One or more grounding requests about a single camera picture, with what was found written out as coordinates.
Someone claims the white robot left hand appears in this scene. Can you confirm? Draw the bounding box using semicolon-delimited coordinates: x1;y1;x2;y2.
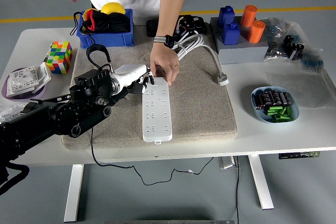
114;63;156;95

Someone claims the person's left hand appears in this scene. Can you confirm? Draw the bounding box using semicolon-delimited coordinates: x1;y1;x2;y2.
149;42;181;87

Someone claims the white power strip with cable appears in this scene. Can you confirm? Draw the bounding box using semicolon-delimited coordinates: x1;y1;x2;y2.
142;34;231;145

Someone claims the black plug adapter with cord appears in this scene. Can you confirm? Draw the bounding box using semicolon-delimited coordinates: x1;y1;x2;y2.
90;126;214;186

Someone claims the blue plastic bin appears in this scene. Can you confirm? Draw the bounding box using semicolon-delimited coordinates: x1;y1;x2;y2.
76;8;135;49

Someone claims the black electronic device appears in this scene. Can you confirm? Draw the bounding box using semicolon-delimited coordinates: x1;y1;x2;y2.
146;14;207;38

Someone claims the yellow ball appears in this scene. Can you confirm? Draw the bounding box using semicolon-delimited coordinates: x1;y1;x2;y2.
101;2;127;15

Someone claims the grey-brown mat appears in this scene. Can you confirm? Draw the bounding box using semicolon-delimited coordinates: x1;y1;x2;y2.
61;24;238;151

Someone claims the colourful puzzle cube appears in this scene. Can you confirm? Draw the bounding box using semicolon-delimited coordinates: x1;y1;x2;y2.
44;40;74;74

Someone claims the blue block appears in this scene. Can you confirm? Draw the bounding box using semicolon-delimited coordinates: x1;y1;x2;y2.
222;22;241;46
217;5;236;28

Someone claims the grey block base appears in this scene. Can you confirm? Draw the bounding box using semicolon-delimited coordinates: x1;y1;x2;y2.
209;16;269;65

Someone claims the orange cylinder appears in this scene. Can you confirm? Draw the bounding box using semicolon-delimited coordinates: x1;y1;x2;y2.
240;5;257;28
248;20;266;44

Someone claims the light blue dish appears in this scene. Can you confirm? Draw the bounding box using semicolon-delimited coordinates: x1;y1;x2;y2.
250;86;300;124

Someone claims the clear bag of screws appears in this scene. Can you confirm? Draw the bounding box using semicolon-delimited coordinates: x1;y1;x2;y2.
263;40;288;62

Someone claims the clear bag of blue parts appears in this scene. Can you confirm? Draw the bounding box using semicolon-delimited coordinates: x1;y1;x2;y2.
262;17;286;37
299;47;325;74

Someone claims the clear bag of small parts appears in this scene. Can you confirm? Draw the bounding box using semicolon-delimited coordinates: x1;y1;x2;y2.
0;103;27;124

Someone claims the clear bag of black capacitors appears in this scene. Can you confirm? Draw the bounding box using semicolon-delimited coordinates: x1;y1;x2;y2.
282;23;307;61

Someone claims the white table leg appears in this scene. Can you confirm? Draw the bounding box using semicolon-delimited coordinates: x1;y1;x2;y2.
248;155;275;210
64;164;85;222

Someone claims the large empty clear bag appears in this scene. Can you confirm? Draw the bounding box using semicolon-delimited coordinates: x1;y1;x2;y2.
265;70;336;109

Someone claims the black table control panel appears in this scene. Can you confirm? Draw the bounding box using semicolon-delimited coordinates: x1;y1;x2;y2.
278;151;321;160

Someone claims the black drawstring pouch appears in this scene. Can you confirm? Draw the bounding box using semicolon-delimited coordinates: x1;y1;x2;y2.
70;8;132;45

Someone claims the white wall socket panel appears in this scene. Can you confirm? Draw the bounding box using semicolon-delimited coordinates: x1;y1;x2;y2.
5;62;53;98

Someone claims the silver metal bracket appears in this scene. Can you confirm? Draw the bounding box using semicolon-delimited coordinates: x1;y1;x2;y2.
217;156;236;170

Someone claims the black hanging cable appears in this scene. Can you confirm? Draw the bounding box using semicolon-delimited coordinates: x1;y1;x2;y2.
235;155;241;224

